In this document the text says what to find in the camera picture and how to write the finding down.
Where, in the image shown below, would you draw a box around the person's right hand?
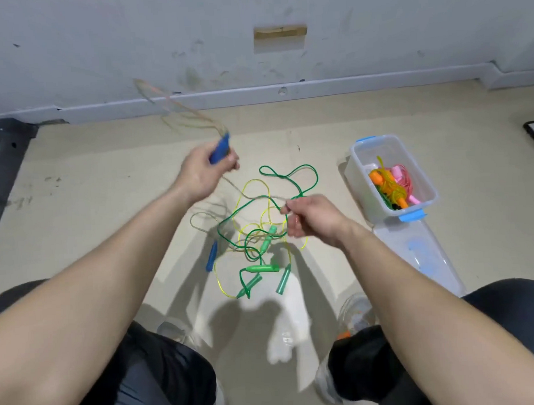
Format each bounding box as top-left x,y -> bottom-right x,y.
284,193 -> 359,253

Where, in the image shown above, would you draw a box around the grey left shoe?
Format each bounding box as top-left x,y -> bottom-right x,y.
156,317 -> 226,405

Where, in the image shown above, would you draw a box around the pile of colourful jump ropes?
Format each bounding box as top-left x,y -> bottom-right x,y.
189,162 -> 326,302

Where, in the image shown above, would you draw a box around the person's right forearm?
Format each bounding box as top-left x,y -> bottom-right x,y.
338,219 -> 534,405

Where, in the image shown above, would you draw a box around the blue handled glitter skipping rope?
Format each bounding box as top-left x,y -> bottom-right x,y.
132,73 -> 292,276

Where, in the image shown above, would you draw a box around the grey shoe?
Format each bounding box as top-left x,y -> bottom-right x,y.
156,317 -> 226,405
310,293 -> 380,405

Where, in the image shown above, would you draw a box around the person's left hand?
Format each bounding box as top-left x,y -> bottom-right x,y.
169,140 -> 244,207

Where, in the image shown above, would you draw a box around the small wooden wall block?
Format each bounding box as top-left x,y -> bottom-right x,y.
253,24 -> 308,41

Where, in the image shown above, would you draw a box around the pink skipping rope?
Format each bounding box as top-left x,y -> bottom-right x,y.
390,164 -> 423,208

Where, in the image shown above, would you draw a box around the grey right shoe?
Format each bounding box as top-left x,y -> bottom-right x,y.
310,293 -> 380,405

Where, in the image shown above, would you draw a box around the black shorts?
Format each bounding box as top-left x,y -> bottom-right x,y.
0,261 -> 534,405

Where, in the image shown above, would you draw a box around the black metal rack frame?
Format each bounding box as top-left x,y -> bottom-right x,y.
0,117 -> 43,250

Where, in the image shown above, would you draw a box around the clear plastic box lid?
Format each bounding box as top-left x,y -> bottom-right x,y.
372,215 -> 468,301

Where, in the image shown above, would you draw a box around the clear storage box blue latches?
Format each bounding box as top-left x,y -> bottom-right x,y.
342,133 -> 441,227

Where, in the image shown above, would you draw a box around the orange handled yellow skipping rope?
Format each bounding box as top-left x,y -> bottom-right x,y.
367,156 -> 412,214

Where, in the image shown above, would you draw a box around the person's left forearm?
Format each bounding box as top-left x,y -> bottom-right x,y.
0,187 -> 205,405

